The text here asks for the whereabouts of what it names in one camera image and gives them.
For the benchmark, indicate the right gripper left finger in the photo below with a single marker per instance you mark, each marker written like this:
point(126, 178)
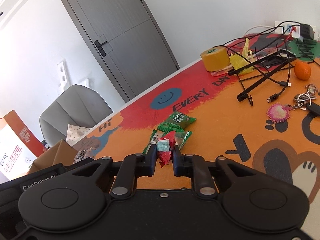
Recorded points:
point(130, 169)

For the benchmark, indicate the key bunch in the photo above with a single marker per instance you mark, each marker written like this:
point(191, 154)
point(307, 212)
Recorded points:
point(302, 100)

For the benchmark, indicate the black wire rack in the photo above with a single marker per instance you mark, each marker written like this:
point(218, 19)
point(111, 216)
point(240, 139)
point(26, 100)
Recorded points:
point(267, 66)

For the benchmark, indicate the grey door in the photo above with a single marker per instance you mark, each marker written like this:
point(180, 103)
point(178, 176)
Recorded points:
point(137, 53)

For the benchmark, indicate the black door handle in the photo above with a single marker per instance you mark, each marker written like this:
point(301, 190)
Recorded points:
point(99, 46)

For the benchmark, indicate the black car key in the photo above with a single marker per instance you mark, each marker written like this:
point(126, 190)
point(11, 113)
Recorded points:
point(313, 108)

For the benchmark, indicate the grey armchair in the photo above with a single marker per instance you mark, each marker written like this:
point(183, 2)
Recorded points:
point(77, 105)

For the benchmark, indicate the cardboard box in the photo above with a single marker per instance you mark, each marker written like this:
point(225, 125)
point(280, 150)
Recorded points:
point(61, 152)

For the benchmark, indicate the pink pixel keychain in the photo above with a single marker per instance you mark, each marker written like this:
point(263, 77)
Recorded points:
point(279, 113)

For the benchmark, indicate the polka dot cushion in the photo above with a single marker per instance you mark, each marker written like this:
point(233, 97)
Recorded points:
point(74, 133)

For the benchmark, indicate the orange mandarin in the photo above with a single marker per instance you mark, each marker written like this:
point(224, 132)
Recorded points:
point(302, 70)

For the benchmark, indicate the colourful cartoon table mat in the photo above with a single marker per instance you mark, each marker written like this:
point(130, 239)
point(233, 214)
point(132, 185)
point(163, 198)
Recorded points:
point(224, 126)

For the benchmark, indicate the yellow tape roll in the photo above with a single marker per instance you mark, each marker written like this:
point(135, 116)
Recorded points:
point(215, 58)

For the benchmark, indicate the black power adapter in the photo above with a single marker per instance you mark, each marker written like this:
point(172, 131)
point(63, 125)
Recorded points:
point(306, 31)

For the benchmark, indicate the white wall bracket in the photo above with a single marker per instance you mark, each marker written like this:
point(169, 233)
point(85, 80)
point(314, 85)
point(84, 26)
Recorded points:
point(62, 75)

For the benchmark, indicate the red teal snack packet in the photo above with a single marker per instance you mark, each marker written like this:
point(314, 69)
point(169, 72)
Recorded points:
point(165, 146)

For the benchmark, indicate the white power strip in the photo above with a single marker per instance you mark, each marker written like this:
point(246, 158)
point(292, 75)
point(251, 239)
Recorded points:
point(295, 33)

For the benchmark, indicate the yellow plastic bag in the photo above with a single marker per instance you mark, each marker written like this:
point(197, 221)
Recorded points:
point(240, 60)

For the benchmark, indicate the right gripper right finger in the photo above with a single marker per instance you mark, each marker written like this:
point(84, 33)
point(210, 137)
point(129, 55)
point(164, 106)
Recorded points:
point(196, 169)

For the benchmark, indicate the green snack packet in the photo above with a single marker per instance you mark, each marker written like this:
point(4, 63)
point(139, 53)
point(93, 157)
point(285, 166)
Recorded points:
point(181, 138)
point(177, 122)

